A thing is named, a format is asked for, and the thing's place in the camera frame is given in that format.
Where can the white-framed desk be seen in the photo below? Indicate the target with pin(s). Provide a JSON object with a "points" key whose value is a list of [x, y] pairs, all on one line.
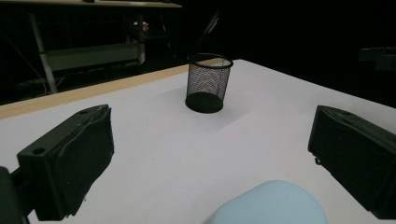
{"points": [[90, 56]]}

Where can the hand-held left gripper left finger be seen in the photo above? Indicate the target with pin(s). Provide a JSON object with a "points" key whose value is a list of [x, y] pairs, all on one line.
{"points": [[65, 165]]}

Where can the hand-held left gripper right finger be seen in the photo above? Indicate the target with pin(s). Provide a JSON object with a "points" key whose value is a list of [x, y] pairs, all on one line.
{"points": [[358, 155]]}

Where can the light blue hairbrush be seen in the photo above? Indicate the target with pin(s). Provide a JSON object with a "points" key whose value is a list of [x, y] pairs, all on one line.
{"points": [[271, 205]]}

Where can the black mesh pen holder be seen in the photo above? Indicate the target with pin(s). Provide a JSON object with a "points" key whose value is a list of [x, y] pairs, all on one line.
{"points": [[204, 104]]}

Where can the white table mat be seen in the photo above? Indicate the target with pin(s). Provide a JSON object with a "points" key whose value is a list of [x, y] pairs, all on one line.
{"points": [[186, 149]]}

